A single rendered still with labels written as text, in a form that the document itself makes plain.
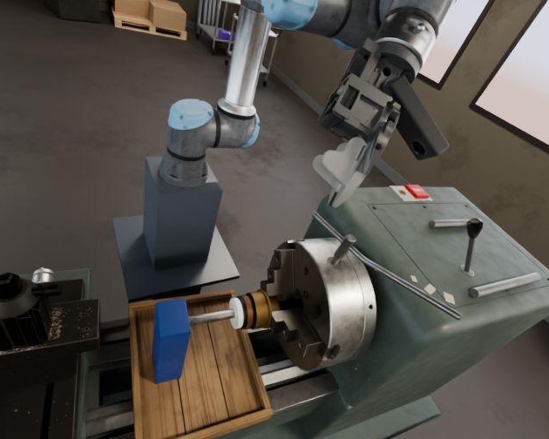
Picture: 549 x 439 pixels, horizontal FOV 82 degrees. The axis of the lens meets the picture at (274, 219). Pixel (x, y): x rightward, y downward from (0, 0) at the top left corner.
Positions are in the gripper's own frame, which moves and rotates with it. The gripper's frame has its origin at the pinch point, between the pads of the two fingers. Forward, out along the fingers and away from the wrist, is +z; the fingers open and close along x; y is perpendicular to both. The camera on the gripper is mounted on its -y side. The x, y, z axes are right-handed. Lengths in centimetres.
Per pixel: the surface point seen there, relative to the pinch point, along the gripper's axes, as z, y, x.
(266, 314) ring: 25.7, -5.9, -28.3
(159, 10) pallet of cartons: -238, 263, -549
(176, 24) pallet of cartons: -241, 236, -571
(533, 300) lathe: -6, -65, -25
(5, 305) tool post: 40, 38, -18
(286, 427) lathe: 66, -39, -60
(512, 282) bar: -7, -58, -26
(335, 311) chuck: 17.1, -16.7, -20.6
